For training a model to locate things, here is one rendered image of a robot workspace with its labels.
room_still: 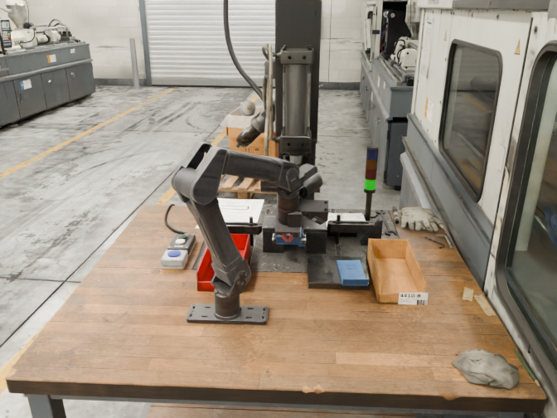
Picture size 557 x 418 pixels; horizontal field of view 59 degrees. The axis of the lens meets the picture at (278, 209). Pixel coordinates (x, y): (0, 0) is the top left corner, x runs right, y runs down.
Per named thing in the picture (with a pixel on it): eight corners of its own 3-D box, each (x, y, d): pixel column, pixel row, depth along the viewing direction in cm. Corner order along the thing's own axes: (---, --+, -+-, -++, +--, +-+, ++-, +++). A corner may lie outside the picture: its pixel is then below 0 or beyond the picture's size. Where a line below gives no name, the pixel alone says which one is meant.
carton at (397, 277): (377, 306, 130) (380, 280, 127) (366, 260, 153) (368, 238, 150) (426, 308, 130) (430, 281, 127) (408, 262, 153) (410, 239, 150)
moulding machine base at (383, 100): (357, 94, 970) (360, 42, 933) (410, 95, 959) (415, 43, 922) (379, 192, 463) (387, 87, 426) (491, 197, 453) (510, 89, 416)
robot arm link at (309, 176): (305, 182, 136) (296, 143, 130) (327, 190, 130) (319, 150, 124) (273, 203, 131) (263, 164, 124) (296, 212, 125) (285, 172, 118)
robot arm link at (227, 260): (238, 268, 127) (192, 162, 109) (254, 278, 122) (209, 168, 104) (219, 283, 124) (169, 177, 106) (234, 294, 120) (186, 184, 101)
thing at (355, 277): (342, 288, 133) (343, 279, 132) (336, 261, 147) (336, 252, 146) (368, 288, 133) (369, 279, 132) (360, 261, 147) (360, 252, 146)
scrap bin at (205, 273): (197, 291, 136) (196, 272, 133) (213, 250, 159) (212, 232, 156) (240, 292, 135) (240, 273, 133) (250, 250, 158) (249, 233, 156)
